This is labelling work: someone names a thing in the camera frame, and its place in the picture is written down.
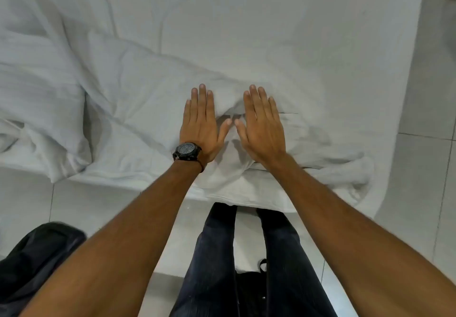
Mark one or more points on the person's leg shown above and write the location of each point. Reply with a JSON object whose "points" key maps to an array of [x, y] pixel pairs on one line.
{"points": [[210, 263], [288, 263]]}

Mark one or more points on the black bag with loop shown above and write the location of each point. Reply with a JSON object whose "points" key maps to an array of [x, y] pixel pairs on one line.
{"points": [[249, 295]]}

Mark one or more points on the person's right hand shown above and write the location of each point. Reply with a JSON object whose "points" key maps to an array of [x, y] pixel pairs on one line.
{"points": [[265, 135]]}

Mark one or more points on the person's right forearm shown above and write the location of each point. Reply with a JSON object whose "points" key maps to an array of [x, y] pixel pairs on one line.
{"points": [[338, 238]]}

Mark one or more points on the white sheeted bed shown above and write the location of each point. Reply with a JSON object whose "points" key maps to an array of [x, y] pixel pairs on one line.
{"points": [[267, 25]]}

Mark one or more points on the person's left leg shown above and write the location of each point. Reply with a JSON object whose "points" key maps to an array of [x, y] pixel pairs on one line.
{"points": [[210, 263]]}

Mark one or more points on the person's right leg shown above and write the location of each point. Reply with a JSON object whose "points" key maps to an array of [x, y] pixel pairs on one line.
{"points": [[288, 263]]}

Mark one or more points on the white duvet blanket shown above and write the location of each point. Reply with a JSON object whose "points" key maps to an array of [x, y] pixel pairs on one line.
{"points": [[135, 89]]}

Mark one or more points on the person's left hand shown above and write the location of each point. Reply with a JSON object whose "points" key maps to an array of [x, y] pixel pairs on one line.
{"points": [[201, 128]]}

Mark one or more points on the black fabric bag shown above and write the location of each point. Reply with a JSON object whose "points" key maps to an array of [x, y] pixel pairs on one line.
{"points": [[32, 263]]}

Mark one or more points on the person's left forearm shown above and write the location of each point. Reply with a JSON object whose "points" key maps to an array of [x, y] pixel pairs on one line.
{"points": [[117, 249]]}

